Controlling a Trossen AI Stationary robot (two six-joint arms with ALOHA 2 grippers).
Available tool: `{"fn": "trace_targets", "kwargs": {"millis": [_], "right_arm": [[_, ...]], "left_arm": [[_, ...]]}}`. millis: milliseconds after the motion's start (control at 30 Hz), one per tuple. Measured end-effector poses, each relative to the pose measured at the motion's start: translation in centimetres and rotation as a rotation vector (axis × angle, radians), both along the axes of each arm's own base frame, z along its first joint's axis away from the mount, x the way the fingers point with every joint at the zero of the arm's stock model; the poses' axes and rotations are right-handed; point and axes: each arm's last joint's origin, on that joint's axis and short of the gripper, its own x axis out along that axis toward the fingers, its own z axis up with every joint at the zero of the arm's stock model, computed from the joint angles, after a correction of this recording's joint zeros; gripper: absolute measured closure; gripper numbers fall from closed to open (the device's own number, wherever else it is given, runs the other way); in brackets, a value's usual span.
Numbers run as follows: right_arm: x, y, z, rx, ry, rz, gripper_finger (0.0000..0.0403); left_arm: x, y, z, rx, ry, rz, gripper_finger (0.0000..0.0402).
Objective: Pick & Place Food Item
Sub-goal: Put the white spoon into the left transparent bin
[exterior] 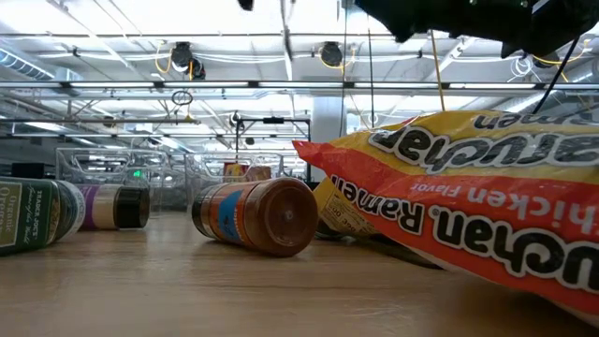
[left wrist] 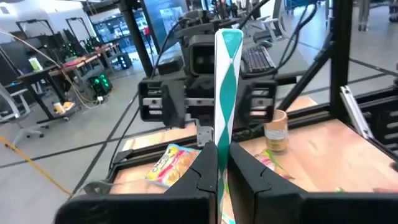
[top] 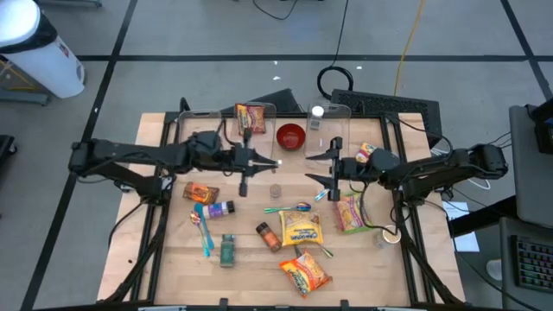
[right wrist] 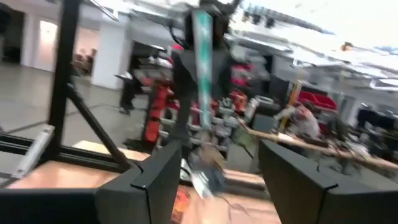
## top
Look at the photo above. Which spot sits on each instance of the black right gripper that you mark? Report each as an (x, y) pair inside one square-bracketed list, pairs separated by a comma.
[(350, 169)]

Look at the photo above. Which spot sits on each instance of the red bowl black outside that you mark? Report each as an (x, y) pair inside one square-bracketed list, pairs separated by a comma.
[(290, 136)]

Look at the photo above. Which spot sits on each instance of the blue beef ramen packet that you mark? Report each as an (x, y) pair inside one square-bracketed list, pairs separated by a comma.
[(365, 152)]

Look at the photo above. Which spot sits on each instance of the clear plastic utensil bin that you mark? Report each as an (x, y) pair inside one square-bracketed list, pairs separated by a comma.
[(198, 125)]

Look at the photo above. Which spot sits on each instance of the white computer mouse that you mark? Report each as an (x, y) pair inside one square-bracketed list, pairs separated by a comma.
[(494, 270)]

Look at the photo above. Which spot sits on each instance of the green oregano spice jar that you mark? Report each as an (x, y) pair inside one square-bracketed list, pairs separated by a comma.
[(227, 250)]

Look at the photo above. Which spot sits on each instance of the dark grey desk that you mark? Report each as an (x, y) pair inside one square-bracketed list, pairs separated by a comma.
[(506, 268)]

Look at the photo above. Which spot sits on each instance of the black desk device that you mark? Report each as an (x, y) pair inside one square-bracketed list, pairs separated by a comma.
[(545, 127)]

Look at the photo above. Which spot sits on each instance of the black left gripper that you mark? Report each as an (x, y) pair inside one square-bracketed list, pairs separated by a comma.
[(231, 159)]

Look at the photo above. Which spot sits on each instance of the brown orange noodle packet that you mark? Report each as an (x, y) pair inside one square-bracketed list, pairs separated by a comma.
[(201, 193)]

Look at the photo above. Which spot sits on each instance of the blue plastic spoon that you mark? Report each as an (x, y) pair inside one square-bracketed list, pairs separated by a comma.
[(206, 229)]

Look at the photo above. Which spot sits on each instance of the black metal table frame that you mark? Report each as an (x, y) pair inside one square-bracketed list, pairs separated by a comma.
[(155, 276)]

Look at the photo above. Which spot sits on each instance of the grey metal base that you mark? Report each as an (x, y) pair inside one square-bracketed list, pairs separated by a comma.
[(69, 2)]

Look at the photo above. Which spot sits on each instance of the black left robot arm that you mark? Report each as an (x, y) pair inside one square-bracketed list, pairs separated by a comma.
[(129, 153)]

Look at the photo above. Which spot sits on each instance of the white paper sheet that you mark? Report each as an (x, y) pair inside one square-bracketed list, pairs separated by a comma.
[(466, 243)]

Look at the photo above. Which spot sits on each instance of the red roast beef ramen packet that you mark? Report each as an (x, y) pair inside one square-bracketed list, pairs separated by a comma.
[(250, 118)]

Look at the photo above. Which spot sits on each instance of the clear plastic jar bin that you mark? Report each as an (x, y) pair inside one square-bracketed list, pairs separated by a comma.
[(337, 129)]

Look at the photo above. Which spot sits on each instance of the yellow ramen packet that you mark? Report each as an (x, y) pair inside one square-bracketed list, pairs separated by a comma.
[(301, 227)]

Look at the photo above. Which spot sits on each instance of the bagel seasoning jar white cap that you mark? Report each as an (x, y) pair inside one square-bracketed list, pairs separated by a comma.
[(317, 111)]

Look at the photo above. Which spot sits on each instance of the black floor object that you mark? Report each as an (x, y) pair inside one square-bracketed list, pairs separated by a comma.
[(6, 144)]

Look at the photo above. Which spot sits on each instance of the iridescent metal spoon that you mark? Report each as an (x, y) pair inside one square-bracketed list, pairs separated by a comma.
[(287, 208)]

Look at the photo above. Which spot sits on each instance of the clear plastic packet bin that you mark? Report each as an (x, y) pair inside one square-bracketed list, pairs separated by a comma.
[(272, 138)]

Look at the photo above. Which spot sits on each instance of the grey desk top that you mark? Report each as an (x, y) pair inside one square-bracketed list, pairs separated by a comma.
[(531, 173)]

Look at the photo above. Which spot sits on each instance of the white trash can black bag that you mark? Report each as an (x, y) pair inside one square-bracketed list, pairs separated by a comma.
[(39, 52)]

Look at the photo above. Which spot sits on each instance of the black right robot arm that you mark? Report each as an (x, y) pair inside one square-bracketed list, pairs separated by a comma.
[(432, 173)]

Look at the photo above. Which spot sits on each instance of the orange chicken ramen packet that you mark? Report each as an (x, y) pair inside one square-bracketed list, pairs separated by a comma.
[(304, 273)]

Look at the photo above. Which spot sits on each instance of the glass jar tan lid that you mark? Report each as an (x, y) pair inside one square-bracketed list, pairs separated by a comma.
[(391, 235)]

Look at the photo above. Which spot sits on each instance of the orange spice jar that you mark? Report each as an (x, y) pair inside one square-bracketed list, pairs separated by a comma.
[(268, 236)]

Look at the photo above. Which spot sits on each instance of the green ramen packet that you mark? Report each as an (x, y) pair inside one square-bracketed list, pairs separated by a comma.
[(350, 213)]

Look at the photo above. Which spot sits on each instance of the purple label spice jar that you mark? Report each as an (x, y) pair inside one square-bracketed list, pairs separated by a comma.
[(218, 209)]

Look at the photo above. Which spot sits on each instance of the backlit black keyboard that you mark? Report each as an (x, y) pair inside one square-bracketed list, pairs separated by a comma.
[(533, 263)]

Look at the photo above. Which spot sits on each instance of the blue toothbrush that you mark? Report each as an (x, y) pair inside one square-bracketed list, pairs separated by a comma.
[(322, 194)]

